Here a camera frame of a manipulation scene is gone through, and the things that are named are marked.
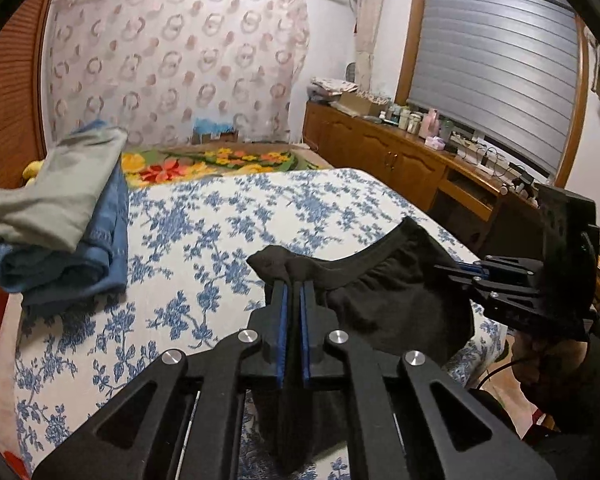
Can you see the yellow plush toy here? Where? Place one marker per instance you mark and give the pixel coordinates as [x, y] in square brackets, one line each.
[32, 171]

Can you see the cardboard box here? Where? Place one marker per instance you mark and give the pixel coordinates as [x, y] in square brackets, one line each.
[357, 104]

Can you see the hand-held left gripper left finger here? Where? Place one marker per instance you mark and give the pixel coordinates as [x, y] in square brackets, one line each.
[280, 325]

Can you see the wooden sideboard cabinet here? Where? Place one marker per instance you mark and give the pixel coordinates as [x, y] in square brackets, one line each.
[380, 150]

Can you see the stack of folded cloths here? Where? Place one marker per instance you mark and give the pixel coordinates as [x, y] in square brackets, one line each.
[330, 87]

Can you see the group of toiletry bottles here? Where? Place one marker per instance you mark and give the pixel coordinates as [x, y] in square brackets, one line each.
[402, 117]

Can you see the small pink box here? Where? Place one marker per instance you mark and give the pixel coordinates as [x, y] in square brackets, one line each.
[435, 142]

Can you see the lace window curtain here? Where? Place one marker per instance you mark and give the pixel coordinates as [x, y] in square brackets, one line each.
[370, 25]

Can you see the grey window blind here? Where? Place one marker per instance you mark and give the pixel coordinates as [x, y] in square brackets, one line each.
[495, 65]

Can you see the circle patterned curtain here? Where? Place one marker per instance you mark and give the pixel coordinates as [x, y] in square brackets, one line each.
[180, 60]

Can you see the blue floral bed sheet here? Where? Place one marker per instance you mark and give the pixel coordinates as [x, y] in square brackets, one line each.
[205, 220]

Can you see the blue plastic packet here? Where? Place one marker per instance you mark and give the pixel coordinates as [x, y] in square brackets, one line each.
[215, 129]

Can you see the wooden slatted wardrobe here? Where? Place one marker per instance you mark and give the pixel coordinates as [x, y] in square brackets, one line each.
[10, 100]

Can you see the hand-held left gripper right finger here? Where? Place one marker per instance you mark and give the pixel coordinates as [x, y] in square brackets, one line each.
[307, 325]

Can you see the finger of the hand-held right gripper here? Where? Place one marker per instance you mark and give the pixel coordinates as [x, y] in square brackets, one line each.
[515, 267]
[510, 297]

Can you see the black t-shirt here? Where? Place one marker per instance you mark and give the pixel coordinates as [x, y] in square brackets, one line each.
[395, 305]

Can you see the folded grey pants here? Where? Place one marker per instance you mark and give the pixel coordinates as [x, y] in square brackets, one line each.
[55, 195]

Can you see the person's right hand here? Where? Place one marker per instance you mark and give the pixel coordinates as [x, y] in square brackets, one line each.
[550, 365]

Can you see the folded blue jeans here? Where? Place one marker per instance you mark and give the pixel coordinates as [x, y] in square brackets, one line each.
[105, 265]

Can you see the white power strip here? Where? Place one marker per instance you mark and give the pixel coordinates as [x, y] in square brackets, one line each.
[477, 155]

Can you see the colourful flower blanket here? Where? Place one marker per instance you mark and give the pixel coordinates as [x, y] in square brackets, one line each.
[190, 165]

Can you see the small desk fan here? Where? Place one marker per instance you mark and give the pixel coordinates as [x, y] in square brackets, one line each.
[350, 72]

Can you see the pink bottle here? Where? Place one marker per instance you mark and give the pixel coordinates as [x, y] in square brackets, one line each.
[430, 122]

